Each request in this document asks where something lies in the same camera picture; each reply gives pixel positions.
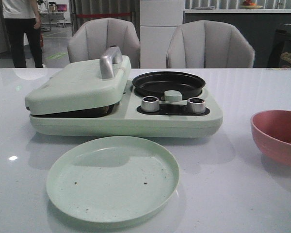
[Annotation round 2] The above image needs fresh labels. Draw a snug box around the fruit plate on counter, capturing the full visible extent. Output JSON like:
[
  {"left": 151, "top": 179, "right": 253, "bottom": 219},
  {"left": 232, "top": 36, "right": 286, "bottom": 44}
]
[{"left": 240, "top": 0, "right": 263, "bottom": 9}]

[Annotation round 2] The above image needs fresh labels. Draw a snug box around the pink plastic bowl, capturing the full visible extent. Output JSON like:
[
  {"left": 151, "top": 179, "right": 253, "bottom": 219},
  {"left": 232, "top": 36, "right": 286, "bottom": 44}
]
[{"left": 251, "top": 110, "right": 291, "bottom": 167}]

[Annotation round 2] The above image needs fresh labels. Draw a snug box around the black round frying pan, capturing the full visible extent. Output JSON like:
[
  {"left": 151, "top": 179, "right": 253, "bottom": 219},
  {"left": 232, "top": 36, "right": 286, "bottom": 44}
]
[{"left": 132, "top": 71, "right": 206, "bottom": 100}]

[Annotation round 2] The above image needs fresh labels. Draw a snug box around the grey upholstered chair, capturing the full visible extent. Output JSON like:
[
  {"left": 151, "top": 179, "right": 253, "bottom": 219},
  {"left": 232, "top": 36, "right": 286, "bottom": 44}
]
[
  {"left": 166, "top": 20, "right": 255, "bottom": 68},
  {"left": 67, "top": 18, "right": 140, "bottom": 68}
]

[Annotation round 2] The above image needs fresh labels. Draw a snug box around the person in background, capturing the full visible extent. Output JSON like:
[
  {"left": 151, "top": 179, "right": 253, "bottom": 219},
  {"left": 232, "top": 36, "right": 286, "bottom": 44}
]
[{"left": 2, "top": 0, "right": 43, "bottom": 68}]

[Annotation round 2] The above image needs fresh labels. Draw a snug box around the right grey upholstered chair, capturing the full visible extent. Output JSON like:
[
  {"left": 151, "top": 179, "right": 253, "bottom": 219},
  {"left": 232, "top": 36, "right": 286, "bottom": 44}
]
[{"left": 166, "top": 20, "right": 255, "bottom": 68}]

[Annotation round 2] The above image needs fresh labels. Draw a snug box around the white refrigerator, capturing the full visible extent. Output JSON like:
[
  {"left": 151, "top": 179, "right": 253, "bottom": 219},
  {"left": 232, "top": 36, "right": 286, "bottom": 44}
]
[{"left": 140, "top": 0, "right": 185, "bottom": 68}]

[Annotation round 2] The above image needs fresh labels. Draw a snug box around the left grey upholstered chair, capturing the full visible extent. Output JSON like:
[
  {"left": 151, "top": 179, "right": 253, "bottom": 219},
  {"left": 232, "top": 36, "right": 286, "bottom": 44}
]
[{"left": 67, "top": 18, "right": 140, "bottom": 68}]

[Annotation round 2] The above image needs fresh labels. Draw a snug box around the mint green round plate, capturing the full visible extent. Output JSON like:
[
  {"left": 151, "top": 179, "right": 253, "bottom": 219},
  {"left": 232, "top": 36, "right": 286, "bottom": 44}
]
[{"left": 46, "top": 136, "right": 179, "bottom": 228}]

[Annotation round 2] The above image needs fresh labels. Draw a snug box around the left silver control knob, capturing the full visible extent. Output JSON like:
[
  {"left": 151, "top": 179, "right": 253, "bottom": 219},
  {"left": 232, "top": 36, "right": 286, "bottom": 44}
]
[{"left": 141, "top": 96, "right": 160, "bottom": 113}]

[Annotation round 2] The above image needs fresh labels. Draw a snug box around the mint green breakfast maker lid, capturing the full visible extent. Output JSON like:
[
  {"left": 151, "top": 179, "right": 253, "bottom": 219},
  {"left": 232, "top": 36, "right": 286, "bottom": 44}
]
[{"left": 25, "top": 47, "right": 131, "bottom": 116}]

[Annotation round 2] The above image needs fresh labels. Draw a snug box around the red barrier tape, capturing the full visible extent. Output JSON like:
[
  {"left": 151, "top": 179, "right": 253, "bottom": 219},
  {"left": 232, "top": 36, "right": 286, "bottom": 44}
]
[{"left": 76, "top": 12, "right": 132, "bottom": 19}]

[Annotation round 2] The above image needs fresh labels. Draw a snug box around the silver control knob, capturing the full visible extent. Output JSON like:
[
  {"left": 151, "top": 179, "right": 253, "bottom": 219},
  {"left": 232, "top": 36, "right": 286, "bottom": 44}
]
[
  {"left": 141, "top": 96, "right": 160, "bottom": 113},
  {"left": 187, "top": 97, "right": 206, "bottom": 114}
]

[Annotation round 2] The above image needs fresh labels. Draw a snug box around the grey kitchen counter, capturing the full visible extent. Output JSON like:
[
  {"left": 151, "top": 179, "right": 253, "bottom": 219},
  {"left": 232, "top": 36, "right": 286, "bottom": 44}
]
[{"left": 183, "top": 9, "right": 291, "bottom": 68}]

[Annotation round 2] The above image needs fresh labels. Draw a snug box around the right silver control knob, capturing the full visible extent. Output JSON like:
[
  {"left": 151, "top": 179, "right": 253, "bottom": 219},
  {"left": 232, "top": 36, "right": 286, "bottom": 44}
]
[{"left": 187, "top": 97, "right": 206, "bottom": 114}]

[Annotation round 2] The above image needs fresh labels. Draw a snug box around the mint green breakfast maker base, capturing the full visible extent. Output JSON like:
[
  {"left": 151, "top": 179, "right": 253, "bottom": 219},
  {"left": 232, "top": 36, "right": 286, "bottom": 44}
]
[{"left": 30, "top": 81, "right": 223, "bottom": 138}]

